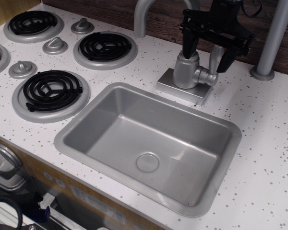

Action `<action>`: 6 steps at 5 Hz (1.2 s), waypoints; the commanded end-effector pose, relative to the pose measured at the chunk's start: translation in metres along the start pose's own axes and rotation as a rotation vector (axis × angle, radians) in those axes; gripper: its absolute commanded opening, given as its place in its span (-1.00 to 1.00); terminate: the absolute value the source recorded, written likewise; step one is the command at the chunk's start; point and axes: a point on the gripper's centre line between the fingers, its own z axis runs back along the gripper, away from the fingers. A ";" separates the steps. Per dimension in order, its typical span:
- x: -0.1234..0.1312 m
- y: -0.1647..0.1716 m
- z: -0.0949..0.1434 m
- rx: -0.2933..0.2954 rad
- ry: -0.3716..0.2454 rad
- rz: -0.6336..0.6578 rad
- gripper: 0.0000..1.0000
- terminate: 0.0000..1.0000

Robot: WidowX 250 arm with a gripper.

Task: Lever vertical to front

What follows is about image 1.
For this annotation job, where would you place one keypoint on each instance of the middle silver stove knob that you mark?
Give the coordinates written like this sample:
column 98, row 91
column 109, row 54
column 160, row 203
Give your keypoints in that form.
column 55, row 46

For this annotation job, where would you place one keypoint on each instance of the silver oven front dial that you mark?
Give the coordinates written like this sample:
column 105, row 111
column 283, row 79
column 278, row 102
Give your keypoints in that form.
column 10, row 164

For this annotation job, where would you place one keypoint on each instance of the silver faucet base body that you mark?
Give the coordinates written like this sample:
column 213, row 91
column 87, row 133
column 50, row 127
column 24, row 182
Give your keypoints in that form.
column 182, row 82

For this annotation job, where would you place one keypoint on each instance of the back right stove burner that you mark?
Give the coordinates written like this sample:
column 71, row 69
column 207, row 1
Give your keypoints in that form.
column 105, row 51

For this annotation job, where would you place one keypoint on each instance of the lower silver stove knob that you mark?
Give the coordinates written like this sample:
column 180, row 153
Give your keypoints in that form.
column 22, row 70

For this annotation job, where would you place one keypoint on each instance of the silver curved faucet spout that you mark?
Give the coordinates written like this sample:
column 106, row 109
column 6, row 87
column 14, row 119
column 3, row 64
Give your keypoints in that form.
column 161, row 18

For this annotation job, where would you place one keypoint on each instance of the top silver stove knob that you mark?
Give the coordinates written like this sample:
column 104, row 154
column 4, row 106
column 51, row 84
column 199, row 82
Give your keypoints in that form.
column 81, row 27

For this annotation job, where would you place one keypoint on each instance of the grey plastic sink basin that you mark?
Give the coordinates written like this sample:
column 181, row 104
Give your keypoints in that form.
column 170, row 153

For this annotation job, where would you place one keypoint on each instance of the back left stove burner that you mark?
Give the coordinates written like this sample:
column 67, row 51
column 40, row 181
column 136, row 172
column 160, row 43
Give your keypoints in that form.
column 33, row 26

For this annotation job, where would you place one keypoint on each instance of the grey vertical support pole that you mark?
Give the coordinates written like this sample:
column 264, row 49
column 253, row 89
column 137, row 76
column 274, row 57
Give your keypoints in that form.
column 263, row 71

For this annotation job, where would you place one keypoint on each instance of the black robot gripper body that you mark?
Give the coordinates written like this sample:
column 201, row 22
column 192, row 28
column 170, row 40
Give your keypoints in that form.
column 220, row 25

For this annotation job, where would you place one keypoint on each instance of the front right stove burner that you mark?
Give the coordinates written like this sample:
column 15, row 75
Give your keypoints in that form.
column 50, row 96

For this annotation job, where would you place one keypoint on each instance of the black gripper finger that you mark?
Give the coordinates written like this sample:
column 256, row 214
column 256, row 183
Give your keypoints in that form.
column 227, row 59
column 190, row 41

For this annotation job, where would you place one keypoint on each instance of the silver faucet lever handle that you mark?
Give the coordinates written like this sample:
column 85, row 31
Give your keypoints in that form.
column 210, row 76

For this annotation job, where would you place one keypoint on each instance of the silver stove knob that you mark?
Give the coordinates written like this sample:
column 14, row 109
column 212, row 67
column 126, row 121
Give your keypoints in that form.
column 55, row 46
column 81, row 27
column 22, row 70

